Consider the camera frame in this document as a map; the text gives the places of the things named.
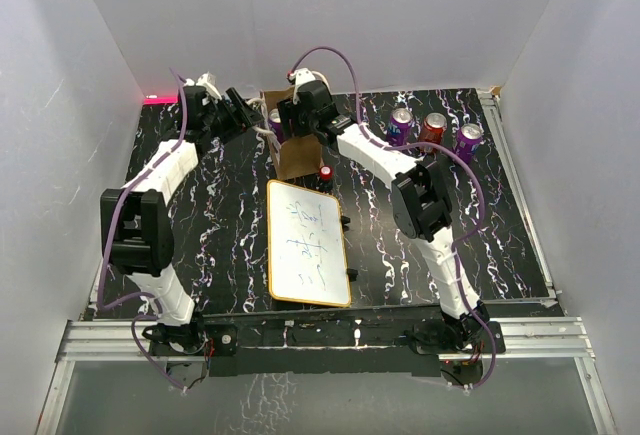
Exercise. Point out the purple fanta can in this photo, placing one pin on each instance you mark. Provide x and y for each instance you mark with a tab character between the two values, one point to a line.
399	126

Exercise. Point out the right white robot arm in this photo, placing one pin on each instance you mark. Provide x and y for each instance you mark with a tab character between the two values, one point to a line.
420	201

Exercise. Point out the pink tape strip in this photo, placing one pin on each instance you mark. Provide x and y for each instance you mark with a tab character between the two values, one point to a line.
160	100

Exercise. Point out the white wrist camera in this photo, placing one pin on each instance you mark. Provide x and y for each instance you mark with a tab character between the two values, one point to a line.
207	81
300	76

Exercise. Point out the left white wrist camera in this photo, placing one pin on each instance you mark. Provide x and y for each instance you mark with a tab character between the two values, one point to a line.
207	81

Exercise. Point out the black board clip lower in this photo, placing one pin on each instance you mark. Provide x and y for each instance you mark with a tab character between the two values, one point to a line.
352	274

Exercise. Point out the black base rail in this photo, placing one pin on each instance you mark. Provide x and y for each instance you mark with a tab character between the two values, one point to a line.
413	339

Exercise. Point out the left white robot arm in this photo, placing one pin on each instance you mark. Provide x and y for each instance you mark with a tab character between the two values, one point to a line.
137	238

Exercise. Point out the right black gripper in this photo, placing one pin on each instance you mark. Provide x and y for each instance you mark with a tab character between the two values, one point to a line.
288	111

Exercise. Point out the red can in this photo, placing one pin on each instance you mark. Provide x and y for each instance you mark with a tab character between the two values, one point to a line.
433	128

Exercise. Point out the brown canvas bag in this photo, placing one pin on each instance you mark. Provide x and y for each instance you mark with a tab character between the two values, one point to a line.
295	157

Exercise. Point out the black board clip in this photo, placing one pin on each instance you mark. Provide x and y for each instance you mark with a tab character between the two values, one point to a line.
352	274
345	220

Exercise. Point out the black board clip upper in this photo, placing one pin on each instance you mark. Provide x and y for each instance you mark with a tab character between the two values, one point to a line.
345	220

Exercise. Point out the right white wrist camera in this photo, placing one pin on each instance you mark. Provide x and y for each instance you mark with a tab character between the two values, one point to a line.
300	76

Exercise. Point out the white dry-erase board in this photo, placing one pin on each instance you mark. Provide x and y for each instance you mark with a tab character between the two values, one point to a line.
307	260

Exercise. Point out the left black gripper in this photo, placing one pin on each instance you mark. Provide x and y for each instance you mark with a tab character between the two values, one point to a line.
237	123

